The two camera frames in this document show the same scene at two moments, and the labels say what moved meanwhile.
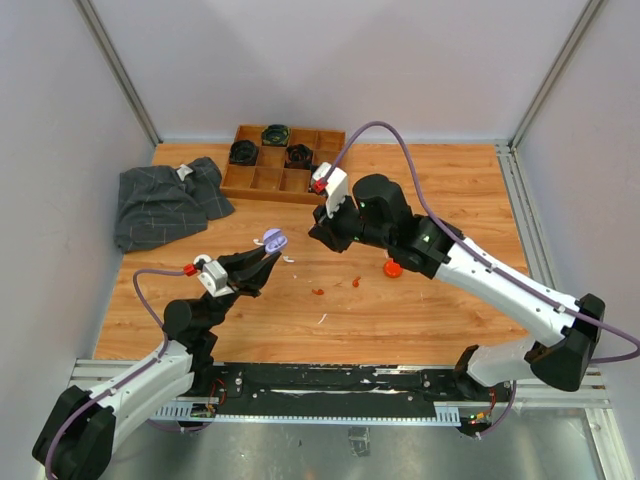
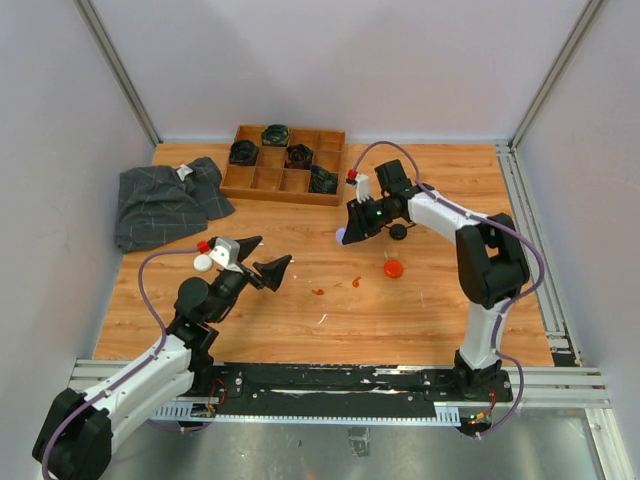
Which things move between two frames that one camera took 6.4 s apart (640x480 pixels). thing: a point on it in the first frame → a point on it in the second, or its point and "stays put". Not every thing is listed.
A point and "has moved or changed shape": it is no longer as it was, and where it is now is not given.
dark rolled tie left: x=243 y=152 stays put
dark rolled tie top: x=276 y=135 stays put
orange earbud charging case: x=392 y=269 stays put
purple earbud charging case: x=274 y=241 has moved or changed shape
